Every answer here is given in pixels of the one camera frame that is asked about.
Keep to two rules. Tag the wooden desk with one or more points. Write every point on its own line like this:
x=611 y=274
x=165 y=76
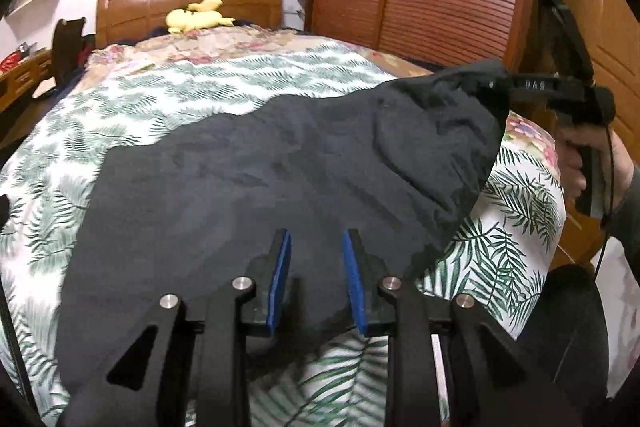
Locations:
x=20 y=82

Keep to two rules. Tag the black jacket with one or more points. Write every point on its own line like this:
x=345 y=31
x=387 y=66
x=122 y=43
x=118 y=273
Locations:
x=275 y=167

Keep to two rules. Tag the person's right hand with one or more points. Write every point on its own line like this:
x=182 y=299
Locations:
x=570 y=162

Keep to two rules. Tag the yellow plush toy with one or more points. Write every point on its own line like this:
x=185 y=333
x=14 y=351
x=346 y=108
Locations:
x=192 y=19

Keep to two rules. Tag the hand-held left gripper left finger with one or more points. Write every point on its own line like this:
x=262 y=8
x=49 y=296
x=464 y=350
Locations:
x=280 y=277

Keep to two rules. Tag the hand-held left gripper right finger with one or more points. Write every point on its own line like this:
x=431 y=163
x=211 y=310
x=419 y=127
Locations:
x=352 y=282

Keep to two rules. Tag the leaf-print bed sheet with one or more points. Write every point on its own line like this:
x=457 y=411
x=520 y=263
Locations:
x=125 y=97

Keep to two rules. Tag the person's right forearm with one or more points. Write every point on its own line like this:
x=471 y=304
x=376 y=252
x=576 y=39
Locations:
x=627 y=217

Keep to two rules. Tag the red basket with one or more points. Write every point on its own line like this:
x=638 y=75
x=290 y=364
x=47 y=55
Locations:
x=9 y=63

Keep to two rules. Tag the dark wooden chair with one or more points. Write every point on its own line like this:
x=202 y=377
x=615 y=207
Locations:
x=67 y=47

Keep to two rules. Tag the wooden headboard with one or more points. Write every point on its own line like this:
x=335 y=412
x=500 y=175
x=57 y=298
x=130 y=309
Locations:
x=140 y=4

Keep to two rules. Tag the floral blanket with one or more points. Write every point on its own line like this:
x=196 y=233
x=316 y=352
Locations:
x=225 y=44

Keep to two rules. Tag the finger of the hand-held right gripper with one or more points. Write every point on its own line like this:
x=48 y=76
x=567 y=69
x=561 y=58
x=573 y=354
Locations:
x=497 y=84

